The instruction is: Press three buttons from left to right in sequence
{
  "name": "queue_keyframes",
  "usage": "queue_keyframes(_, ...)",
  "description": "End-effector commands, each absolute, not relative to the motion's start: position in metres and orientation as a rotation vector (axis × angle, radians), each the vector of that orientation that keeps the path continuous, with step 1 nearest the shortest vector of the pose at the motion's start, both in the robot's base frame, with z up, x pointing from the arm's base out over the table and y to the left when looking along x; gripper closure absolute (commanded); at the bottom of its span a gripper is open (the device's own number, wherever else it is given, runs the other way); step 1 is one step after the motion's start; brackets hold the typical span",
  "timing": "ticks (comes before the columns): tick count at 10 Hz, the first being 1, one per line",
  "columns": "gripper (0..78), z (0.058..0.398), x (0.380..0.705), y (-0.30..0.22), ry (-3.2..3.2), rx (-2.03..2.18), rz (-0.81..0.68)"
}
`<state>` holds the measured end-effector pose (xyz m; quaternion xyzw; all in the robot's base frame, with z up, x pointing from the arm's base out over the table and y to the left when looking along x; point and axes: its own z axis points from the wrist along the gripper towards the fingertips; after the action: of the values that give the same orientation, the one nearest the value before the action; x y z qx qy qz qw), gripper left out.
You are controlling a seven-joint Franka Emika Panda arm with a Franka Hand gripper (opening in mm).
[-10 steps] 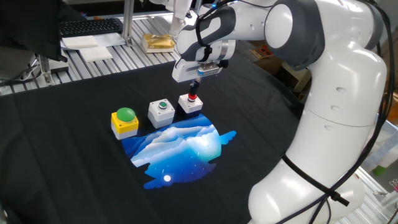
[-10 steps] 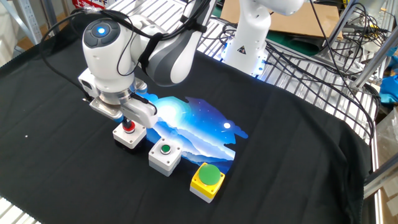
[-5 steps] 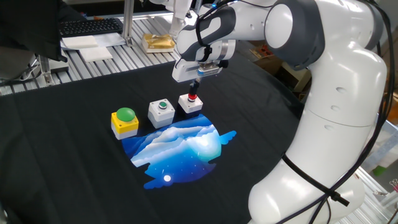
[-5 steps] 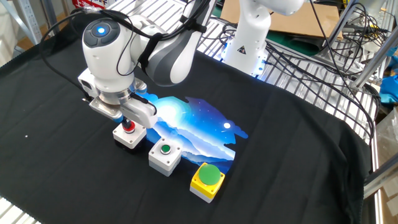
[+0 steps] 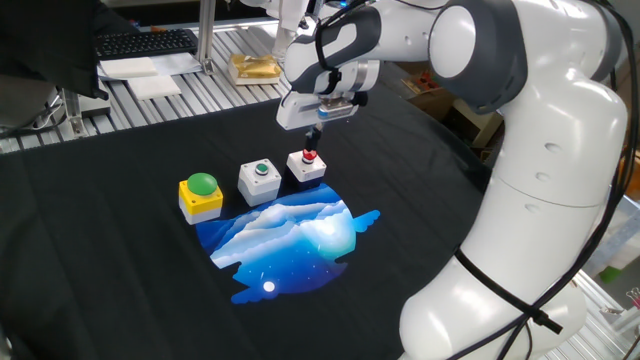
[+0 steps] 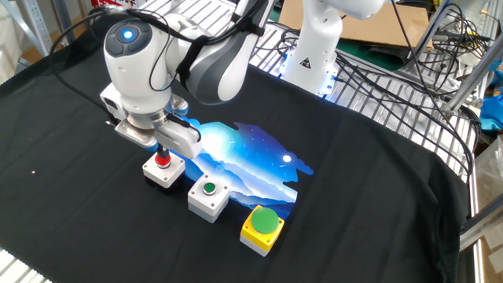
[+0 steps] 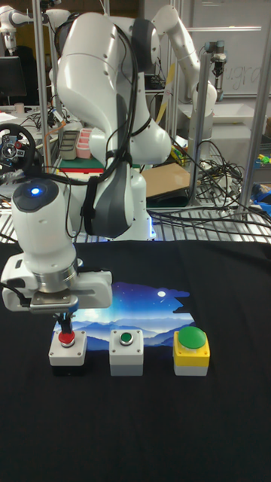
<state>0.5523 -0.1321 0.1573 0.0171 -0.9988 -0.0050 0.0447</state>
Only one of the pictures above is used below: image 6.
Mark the green cutting mat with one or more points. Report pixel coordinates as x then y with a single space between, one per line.
365 53

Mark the brown cardboard sheet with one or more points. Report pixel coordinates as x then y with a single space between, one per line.
404 23

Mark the aluminium frame post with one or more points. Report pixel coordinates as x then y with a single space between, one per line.
471 76

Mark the white perforated metal strut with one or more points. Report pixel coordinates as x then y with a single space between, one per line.
39 31

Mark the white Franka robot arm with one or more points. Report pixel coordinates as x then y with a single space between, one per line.
133 70

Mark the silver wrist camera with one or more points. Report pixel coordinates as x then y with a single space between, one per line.
133 135

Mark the white box small green button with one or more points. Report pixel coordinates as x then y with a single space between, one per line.
200 198

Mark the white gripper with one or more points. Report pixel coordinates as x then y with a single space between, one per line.
182 139

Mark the yellow box large green button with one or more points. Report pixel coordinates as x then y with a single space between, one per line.
259 239

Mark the red white printed box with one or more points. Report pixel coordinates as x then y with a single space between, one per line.
114 3

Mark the white box red button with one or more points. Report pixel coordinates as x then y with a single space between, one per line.
169 173

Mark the clear plastic bag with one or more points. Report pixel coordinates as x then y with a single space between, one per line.
491 173

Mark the black cloth blue print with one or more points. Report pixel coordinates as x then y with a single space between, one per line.
353 196

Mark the aluminium frame beam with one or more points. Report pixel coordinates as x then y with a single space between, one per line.
483 226

